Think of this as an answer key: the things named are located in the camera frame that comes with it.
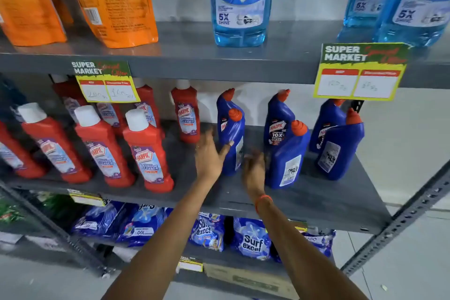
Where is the person's left hand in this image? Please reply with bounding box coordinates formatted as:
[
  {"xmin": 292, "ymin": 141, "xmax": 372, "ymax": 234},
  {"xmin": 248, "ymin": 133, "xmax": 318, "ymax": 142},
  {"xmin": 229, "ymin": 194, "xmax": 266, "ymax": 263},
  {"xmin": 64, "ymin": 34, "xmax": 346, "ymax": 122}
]
[{"xmin": 195, "ymin": 129, "xmax": 235, "ymax": 185}]

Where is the person's right hand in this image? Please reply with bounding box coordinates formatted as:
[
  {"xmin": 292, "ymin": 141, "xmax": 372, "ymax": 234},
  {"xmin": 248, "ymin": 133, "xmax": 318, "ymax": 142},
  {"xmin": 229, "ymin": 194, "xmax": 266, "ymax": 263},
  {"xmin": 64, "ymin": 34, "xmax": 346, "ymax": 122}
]
[{"xmin": 241, "ymin": 150, "xmax": 268, "ymax": 199}]

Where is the blue Harpic bottle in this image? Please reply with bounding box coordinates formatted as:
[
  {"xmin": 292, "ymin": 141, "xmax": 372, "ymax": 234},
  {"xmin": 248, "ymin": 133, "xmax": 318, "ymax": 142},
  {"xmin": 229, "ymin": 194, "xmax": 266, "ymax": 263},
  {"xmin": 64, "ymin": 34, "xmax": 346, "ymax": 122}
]
[
  {"xmin": 315, "ymin": 108, "xmax": 365, "ymax": 181},
  {"xmin": 218, "ymin": 109, "xmax": 246, "ymax": 176},
  {"xmin": 266, "ymin": 120, "xmax": 311, "ymax": 190},
  {"xmin": 216, "ymin": 88, "xmax": 349, "ymax": 153}
]

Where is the grey metal shelf rack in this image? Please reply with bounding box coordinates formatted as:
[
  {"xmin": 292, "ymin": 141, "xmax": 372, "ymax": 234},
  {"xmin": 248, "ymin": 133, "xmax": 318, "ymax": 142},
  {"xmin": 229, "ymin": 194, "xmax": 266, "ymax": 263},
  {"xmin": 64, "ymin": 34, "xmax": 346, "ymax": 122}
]
[{"xmin": 0, "ymin": 20, "xmax": 450, "ymax": 300}]

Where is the person's right forearm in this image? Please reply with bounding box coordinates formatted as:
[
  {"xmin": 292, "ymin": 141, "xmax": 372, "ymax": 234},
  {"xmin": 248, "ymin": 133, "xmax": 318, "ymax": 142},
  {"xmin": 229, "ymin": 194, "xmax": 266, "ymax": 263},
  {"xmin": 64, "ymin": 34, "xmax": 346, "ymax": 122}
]
[{"xmin": 255, "ymin": 201, "xmax": 369, "ymax": 300}]

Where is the person's left forearm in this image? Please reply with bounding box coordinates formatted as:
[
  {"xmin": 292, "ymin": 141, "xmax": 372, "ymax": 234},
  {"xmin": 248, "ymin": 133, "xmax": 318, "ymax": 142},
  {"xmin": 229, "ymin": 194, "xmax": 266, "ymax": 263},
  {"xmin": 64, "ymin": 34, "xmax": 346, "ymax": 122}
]
[{"xmin": 102, "ymin": 178, "xmax": 222, "ymax": 300}]

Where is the row of red bottles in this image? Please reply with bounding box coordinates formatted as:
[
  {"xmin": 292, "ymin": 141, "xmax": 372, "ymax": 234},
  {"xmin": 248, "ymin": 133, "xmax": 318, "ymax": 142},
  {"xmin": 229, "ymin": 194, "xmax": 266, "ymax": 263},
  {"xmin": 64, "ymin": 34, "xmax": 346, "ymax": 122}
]
[{"xmin": 0, "ymin": 75, "xmax": 201, "ymax": 194}]

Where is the orange wristband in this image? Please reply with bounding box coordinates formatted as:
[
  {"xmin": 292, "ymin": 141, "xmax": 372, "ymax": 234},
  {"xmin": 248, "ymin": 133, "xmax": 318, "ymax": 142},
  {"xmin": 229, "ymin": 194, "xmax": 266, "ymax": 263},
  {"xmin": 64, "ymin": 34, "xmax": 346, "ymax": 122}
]
[{"xmin": 254, "ymin": 195, "xmax": 274, "ymax": 214}]

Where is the row of blue detergent packets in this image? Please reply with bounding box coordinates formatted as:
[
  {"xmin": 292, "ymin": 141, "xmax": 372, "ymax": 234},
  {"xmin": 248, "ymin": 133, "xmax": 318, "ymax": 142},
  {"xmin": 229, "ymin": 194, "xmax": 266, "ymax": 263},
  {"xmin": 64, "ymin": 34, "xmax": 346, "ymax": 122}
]
[{"xmin": 72, "ymin": 201, "xmax": 337, "ymax": 263}]

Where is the green yellow price tag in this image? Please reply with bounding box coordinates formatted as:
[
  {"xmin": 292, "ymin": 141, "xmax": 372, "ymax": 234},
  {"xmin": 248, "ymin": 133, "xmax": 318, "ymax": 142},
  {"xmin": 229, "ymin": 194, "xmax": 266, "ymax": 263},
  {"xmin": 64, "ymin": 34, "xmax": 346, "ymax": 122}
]
[
  {"xmin": 314, "ymin": 42, "xmax": 411, "ymax": 102},
  {"xmin": 70, "ymin": 60, "xmax": 141, "ymax": 104}
]

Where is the green detergent packet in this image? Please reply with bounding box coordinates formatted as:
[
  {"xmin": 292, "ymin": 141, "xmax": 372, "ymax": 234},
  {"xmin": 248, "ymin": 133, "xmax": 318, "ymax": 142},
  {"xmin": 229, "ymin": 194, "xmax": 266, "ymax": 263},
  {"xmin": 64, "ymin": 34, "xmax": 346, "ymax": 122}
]
[
  {"xmin": 37, "ymin": 191, "xmax": 76, "ymax": 219},
  {"xmin": 0, "ymin": 196, "xmax": 24, "ymax": 224}
]

